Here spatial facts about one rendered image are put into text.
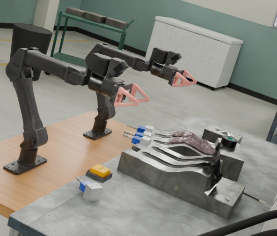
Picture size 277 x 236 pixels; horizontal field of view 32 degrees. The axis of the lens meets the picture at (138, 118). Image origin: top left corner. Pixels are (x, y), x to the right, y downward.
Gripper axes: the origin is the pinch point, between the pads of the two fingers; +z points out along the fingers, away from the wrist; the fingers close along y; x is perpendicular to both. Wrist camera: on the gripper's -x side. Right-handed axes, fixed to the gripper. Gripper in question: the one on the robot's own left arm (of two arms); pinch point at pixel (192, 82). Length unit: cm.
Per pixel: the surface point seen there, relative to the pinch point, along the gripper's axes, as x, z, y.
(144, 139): 28.5, -8.7, -14.9
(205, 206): 38, 29, -32
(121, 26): 36, -208, 381
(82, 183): 36, -12, -63
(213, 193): 34, 29, -27
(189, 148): 30.6, 7.6, 4.3
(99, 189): 35, -5, -63
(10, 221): 42, -18, -94
